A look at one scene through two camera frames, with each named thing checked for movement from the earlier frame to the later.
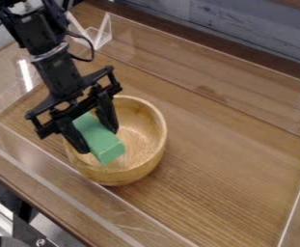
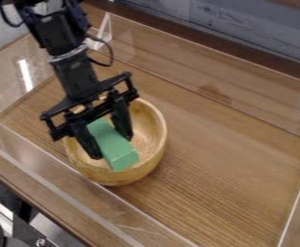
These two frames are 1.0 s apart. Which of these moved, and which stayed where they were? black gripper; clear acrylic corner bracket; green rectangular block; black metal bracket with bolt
Moved: black gripper; green rectangular block
Stayed: clear acrylic corner bracket; black metal bracket with bolt
